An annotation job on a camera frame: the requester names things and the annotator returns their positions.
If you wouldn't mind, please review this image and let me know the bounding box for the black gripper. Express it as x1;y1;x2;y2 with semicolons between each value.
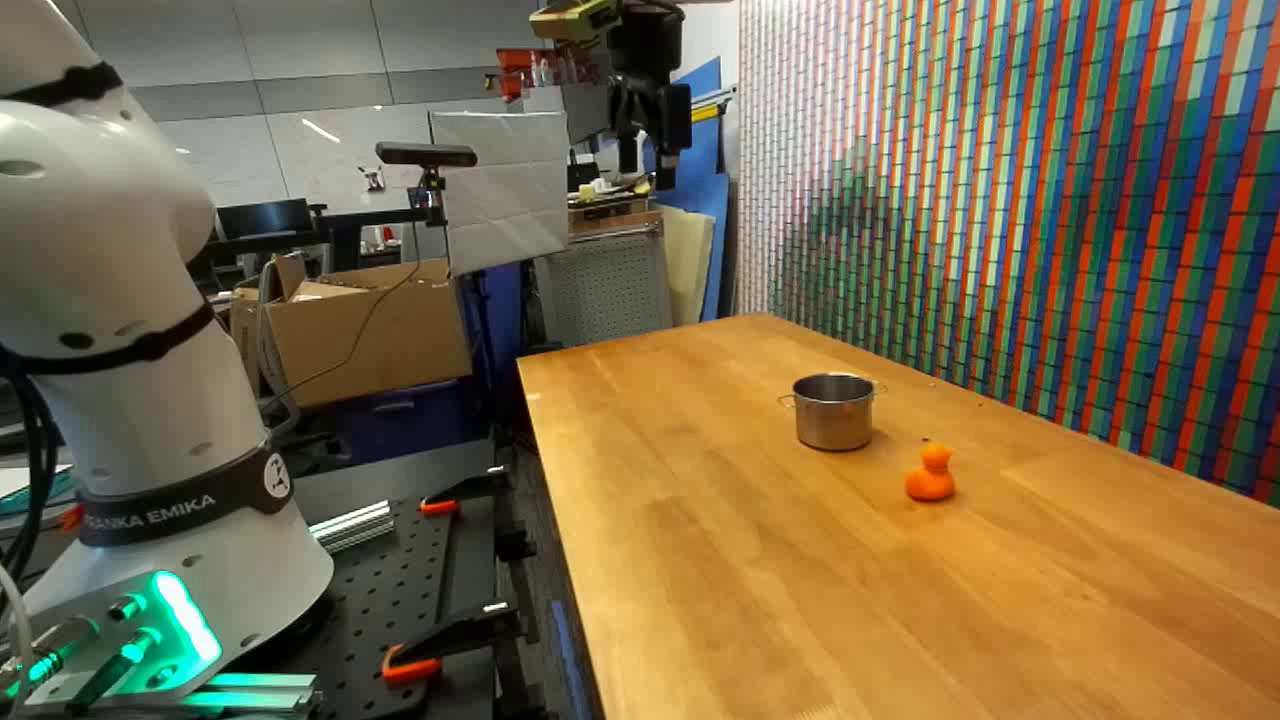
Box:
605;0;696;192

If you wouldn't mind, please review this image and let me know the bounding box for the orange toy duck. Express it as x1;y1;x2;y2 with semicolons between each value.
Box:
905;440;961;509

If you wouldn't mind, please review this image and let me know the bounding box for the silver metal pot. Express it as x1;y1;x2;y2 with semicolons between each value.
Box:
788;369;882;455

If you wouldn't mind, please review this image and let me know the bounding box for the blue foam board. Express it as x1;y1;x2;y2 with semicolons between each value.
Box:
657;53;739;330

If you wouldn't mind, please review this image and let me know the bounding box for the white board panel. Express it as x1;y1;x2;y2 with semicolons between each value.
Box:
426;106;574;282

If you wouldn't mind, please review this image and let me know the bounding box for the brown cardboard box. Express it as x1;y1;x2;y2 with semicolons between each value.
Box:
230;257;475;411

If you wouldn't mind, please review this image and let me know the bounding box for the black perforated mounting table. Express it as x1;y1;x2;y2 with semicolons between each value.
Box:
197;436;594;720

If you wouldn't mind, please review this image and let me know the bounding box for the black stereo camera on stand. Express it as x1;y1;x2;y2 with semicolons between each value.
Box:
372;142;486;218

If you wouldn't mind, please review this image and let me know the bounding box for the orange-handled black clamp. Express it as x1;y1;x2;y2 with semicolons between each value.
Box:
377;599;529;693
417;469;513;526

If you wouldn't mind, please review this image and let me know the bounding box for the silver aluminium extrusion rail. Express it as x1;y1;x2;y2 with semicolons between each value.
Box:
303;496;400;556

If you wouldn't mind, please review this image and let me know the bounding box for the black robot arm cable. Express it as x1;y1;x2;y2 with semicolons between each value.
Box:
0;348;64;586

